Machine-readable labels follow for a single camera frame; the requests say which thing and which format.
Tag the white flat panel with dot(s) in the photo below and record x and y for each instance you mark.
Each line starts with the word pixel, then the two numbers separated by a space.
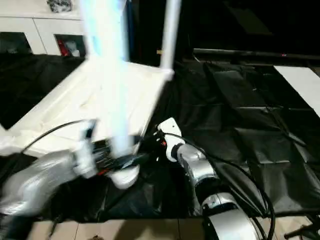
pixel 300 85

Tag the white plastic table leg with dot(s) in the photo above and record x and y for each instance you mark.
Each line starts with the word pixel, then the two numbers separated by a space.
pixel 107 75
pixel 171 32

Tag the white glass-door cabinet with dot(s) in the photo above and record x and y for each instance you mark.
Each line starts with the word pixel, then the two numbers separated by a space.
pixel 37 25

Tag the dark bag of parts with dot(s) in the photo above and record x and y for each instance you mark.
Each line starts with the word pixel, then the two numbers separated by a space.
pixel 59 5

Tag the white plastic table top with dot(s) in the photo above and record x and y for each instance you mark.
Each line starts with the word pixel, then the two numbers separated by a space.
pixel 75 100

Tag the metal table frame bar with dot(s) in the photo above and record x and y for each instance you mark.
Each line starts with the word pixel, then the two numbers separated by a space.
pixel 300 230

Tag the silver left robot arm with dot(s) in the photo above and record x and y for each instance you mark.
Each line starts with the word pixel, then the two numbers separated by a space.
pixel 30 180

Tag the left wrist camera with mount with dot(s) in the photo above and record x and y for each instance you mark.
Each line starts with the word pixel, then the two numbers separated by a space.
pixel 85 155

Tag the large dark screen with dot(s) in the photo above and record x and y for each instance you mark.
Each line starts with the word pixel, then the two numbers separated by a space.
pixel 237 22

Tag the long black bar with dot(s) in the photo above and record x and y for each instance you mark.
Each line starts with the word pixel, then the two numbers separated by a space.
pixel 250 53

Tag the small tan label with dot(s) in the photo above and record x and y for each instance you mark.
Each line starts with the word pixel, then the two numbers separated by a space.
pixel 159 51

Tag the black glossy mat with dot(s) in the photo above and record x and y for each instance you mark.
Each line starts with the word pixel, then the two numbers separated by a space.
pixel 250 125

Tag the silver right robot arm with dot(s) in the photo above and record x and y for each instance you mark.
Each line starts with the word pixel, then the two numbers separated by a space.
pixel 200 165

